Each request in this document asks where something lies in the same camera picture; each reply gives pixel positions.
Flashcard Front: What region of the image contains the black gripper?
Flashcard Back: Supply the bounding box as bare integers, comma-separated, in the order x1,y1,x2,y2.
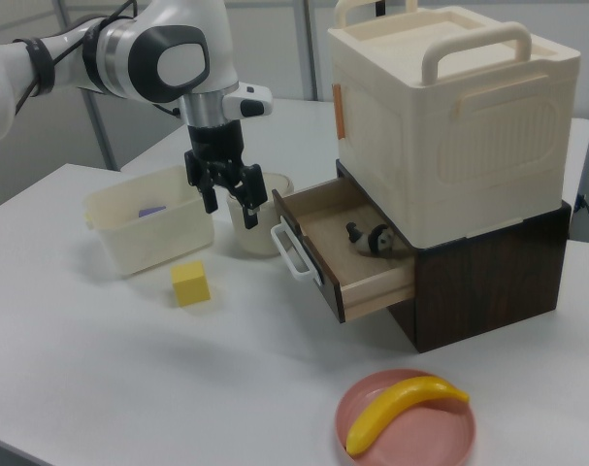
183,120,269,230

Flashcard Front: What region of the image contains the dark wood drawer cabinet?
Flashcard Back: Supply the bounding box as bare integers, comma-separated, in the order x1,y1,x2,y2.
335,159,573,353

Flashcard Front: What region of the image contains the cream round plastic cup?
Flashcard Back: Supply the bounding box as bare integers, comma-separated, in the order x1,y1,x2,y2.
225,172,295,256

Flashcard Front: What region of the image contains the cream rectangular plastic bin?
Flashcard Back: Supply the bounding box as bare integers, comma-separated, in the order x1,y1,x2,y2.
82,165,214,278

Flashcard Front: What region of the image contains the yellow foam cube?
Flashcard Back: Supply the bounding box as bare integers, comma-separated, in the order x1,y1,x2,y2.
171,260,212,308

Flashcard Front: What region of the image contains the panda plush toy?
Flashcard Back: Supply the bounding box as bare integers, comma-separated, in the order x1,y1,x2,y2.
344,221,396,257

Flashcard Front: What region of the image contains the cream plastic storage box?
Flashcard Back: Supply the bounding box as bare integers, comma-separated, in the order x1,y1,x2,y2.
326,0,581,250

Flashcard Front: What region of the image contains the yellow toy banana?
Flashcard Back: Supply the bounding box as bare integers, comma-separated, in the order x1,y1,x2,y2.
345,375,471,457

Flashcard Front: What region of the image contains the pink plate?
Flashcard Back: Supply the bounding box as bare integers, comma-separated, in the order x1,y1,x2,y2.
335,369,479,466

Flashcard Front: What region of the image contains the wooden drawer with white handle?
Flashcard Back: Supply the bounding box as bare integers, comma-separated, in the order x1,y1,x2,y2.
270,177,416,324

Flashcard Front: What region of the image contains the black power cable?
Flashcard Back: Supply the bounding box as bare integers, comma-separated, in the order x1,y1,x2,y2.
573,193,589,242

